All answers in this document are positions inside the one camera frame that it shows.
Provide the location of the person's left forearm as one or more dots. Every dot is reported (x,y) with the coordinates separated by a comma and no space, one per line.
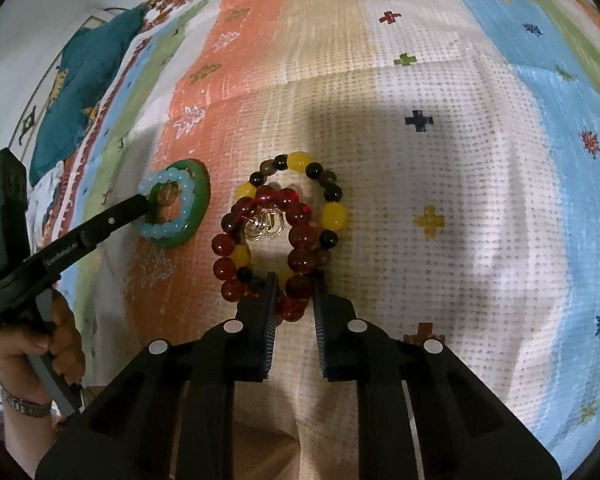
(22,445)

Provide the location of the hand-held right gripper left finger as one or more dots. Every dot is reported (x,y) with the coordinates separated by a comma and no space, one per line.
(266,330)

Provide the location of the person's left hand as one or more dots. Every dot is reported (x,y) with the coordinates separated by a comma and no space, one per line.
(45,345)

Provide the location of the teal pillow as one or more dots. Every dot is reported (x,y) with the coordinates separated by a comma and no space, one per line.
(80,85)

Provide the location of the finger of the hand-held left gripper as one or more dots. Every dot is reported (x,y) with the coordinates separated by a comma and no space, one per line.
(117,214)

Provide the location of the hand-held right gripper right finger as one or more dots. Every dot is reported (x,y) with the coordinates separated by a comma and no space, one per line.
(322,330)

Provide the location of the silver wristwatch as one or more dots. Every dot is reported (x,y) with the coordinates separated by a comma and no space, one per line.
(22,402)

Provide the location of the green jade bangle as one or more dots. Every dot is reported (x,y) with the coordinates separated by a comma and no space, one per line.
(196,210)

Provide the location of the colourful patterned blanket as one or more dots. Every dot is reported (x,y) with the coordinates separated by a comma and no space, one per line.
(430,185)

